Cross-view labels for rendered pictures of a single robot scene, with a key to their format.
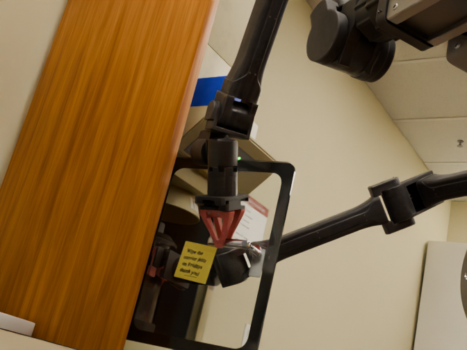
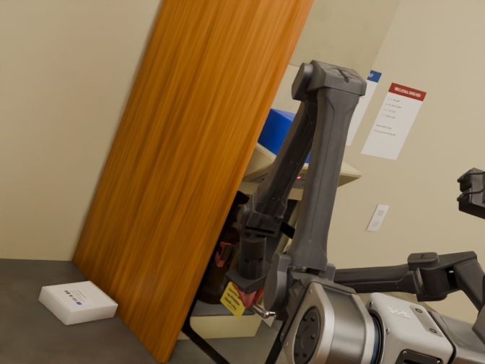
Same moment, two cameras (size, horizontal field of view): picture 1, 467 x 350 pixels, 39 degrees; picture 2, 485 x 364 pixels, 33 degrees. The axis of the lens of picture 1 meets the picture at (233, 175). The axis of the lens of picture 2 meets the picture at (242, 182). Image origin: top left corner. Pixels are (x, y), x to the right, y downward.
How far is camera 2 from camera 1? 1.13 m
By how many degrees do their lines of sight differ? 35
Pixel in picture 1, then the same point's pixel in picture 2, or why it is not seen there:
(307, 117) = not seen: outside the picture
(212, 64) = not seen: hidden behind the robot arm
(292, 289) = (447, 162)
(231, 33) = (328, 40)
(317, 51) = (265, 297)
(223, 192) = (247, 276)
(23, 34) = (129, 10)
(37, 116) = (138, 97)
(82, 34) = (180, 22)
